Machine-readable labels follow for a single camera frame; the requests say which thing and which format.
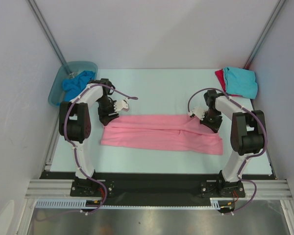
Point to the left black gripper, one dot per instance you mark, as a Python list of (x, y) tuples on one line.
[(104, 118)]

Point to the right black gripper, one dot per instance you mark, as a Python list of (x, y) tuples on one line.
[(211, 123)]

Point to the pink t shirt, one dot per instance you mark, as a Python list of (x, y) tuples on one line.
[(162, 132)]

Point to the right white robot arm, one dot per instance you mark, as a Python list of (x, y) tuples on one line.
[(248, 137)]

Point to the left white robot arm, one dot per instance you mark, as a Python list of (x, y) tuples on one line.
[(75, 126)]

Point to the crumpled blue t shirt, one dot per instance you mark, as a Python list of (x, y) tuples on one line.
[(73, 87)]

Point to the folded light blue t shirt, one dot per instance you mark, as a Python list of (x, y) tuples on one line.
[(240, 82)]

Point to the translucent blue plastic bin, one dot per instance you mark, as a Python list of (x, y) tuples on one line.
[(68, 71)]

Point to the folded red t shirt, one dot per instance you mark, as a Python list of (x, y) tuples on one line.
[(220, 78)]

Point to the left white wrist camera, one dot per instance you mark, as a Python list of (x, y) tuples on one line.
[(121, 105)]

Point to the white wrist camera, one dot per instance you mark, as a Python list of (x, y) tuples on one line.
[(197, 112), (121, 105)]

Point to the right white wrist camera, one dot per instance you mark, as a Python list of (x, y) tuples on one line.
[(197, 112)]

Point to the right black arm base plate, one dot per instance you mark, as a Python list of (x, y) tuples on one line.
[(214, 189)]

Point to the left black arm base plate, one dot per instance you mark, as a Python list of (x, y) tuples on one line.
[(87, 188)]

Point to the aluminium front rail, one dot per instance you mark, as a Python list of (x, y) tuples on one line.
[(259, 189)]

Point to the right aluminium corner post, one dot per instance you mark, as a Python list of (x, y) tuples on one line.
[(277, 10)]

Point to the aluminium corner post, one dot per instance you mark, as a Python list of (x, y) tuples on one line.
[(277, 10), (46, 30)]

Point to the slotted cable duct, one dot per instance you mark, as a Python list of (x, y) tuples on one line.
[(88, 204)]

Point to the left aluminium corner post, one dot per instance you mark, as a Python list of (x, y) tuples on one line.
[(46, 30)]

